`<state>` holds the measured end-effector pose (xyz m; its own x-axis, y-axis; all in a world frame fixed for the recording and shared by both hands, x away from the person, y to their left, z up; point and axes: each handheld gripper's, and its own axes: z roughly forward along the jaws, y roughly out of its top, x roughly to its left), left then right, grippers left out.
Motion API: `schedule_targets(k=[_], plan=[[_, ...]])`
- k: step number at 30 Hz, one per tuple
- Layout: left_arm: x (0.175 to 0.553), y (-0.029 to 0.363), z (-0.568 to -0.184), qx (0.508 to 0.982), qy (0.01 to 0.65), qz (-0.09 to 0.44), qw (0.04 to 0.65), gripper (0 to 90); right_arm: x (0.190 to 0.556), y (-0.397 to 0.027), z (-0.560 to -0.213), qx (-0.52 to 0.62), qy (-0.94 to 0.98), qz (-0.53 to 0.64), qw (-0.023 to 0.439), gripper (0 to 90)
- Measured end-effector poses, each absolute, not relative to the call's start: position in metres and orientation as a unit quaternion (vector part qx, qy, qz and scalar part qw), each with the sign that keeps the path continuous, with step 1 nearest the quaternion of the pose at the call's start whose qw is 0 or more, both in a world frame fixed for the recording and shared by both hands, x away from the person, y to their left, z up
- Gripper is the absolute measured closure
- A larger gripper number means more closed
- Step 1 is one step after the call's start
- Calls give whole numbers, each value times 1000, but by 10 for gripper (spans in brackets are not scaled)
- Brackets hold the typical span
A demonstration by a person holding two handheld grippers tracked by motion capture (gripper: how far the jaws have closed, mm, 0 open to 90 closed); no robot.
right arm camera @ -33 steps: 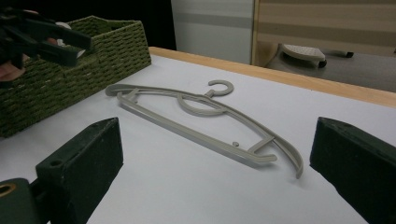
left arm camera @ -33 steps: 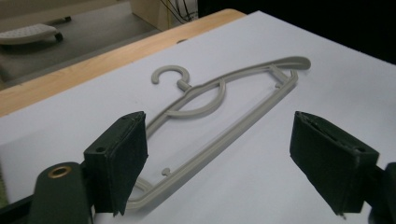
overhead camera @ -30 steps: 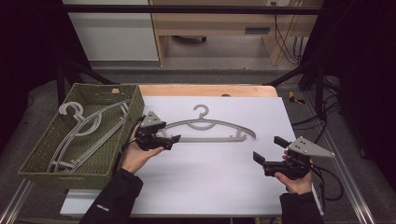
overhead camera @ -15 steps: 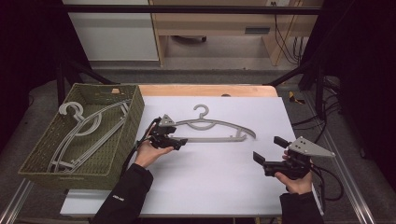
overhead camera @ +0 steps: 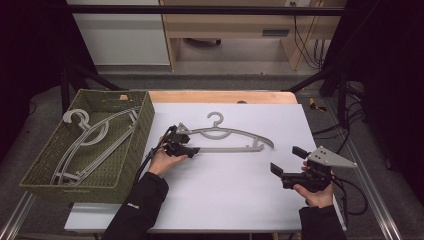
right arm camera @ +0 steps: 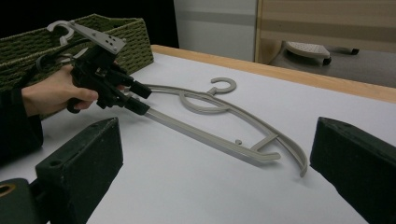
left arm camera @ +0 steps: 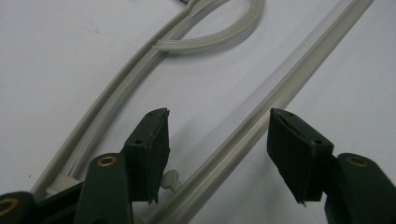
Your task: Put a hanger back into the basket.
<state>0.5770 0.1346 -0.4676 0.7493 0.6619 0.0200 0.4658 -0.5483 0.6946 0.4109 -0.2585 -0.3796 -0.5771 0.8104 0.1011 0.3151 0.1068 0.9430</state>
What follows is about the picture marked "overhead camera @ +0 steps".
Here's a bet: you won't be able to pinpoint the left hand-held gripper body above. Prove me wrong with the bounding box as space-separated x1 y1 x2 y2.
162 122 193 158

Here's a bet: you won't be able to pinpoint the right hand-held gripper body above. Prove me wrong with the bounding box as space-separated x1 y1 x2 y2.
280 145 358 194

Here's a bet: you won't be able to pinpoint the grey plastic clothes hanger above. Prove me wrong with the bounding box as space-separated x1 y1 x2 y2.
181 111 275 154
54 111 139 186
51 107 143 186

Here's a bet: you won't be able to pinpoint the green woven basket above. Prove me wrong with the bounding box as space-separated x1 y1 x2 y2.
19 88 156 205

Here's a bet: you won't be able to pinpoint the person's right hand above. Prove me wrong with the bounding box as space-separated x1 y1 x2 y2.
293 161 335 209

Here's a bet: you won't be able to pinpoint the person's left hand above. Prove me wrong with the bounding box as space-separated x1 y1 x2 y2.
147 146 189 178

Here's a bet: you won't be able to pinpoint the white table mat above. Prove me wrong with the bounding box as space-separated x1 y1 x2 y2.
63 102 348 233

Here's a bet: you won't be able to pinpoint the yellow black tool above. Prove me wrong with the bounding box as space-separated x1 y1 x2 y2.
308 97 328 113

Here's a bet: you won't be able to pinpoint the black metal stand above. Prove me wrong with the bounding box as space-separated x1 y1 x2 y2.
286 64 349 128
59 63 128 114

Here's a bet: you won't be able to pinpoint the black curtain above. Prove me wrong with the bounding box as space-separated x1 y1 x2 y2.
328 0 424 204
0 0 98 161

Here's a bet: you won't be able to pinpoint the white cabinet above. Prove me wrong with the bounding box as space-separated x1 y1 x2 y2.
65 0 171 66

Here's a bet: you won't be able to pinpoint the light wooden desk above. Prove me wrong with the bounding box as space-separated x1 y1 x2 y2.
159 0 348 72

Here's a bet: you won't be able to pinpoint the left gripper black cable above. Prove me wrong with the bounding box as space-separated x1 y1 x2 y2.
133 124 178 186

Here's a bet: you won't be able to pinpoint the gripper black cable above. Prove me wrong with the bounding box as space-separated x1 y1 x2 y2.
331 176 369 216
133 124 178 186

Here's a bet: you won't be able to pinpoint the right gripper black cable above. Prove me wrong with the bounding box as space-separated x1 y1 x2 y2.
331 176 369 216

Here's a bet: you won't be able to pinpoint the black floor cables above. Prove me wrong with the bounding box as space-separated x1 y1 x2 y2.
311 79 368 151

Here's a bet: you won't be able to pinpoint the aluminium rail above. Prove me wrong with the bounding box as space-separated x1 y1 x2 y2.
0 191 38 240
319 96 404 240

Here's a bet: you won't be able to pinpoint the black hanging cables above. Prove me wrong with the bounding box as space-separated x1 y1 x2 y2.
291 2 331 71

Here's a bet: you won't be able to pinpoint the black horizontal frame bar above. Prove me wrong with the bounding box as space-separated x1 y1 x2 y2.
49 4 348 17

